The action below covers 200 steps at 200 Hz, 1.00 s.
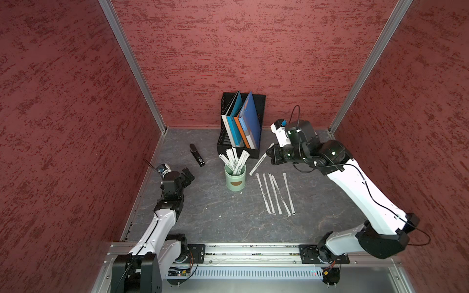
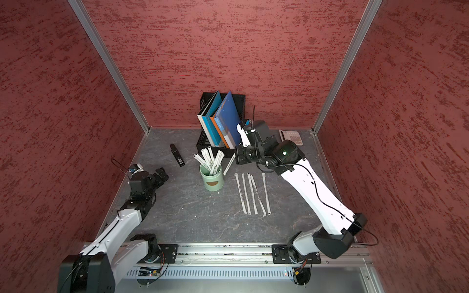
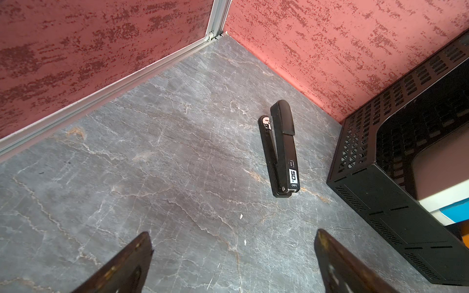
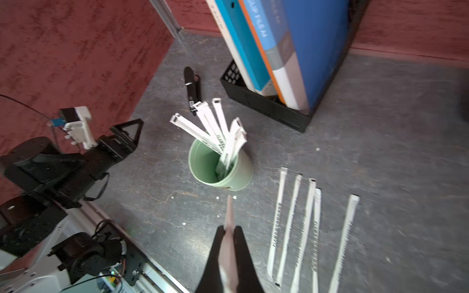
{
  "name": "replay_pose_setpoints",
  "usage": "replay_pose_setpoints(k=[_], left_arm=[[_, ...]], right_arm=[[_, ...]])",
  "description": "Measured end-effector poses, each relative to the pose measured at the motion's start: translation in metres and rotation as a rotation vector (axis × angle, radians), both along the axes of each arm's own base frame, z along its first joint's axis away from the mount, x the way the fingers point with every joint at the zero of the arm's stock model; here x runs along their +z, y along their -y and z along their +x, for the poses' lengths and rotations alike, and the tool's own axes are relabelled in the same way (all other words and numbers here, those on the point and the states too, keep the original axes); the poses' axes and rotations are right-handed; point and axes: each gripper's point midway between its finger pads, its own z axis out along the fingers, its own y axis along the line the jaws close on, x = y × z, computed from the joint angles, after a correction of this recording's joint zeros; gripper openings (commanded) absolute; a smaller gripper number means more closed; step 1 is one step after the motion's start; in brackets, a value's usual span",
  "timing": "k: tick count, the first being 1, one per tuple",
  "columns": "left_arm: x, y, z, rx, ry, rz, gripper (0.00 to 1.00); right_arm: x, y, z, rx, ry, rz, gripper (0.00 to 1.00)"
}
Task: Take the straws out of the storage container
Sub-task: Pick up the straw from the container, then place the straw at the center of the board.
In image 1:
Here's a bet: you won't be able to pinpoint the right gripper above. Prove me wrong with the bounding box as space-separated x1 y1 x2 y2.
267 142 309 164

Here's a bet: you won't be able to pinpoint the straw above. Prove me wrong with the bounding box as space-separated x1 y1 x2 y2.
249 152 267 176
272 175 291 217
268 173 283 215
282 172 296 216
256 173 272 214
263 173 276 215

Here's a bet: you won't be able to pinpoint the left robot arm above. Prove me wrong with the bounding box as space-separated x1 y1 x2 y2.
110 164 195 293

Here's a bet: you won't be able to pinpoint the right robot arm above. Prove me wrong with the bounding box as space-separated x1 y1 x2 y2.
266 119 420 264

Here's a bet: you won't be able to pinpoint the wrapped straws in cup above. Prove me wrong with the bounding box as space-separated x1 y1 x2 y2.
219 146 250 176

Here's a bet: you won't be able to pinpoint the black stapler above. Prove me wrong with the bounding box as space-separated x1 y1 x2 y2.
189 144 205 167

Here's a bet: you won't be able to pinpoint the green cup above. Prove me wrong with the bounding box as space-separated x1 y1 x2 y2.
224 165 246 192

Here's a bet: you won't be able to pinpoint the black file organizer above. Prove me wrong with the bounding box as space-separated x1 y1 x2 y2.
217 92 266 159

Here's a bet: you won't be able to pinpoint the blue folder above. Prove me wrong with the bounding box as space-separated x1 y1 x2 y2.
237 92 261 149

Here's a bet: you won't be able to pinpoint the orange book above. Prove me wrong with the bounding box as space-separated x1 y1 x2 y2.
234 116 250 149

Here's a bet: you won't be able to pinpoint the teal book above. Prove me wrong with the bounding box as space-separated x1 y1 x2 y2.
229 91 244 147

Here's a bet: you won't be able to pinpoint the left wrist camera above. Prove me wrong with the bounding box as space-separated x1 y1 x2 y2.
156 164 172 178

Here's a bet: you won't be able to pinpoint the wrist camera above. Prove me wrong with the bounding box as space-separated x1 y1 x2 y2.
271 119 291 147
156 164 172 178

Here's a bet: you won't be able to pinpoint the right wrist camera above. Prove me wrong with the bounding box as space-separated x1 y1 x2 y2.
271 119 291 147

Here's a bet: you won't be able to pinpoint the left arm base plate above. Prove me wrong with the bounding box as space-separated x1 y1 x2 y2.
174 244 206 264

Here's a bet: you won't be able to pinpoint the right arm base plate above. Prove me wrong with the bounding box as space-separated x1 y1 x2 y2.
299 245 350 265

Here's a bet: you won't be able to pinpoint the aluminium front rail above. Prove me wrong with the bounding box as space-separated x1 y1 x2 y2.
104 241 402 267

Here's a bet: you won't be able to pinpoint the right aluminium corner post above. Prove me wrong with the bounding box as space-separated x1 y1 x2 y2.
329 0 413 137

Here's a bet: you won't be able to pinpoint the aluminium corner post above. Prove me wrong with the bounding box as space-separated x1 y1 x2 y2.
98 0 167 134
329 0 413 137

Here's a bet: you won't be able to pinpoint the left aluminium corner post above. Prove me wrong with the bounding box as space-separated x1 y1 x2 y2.
98 0 167 134

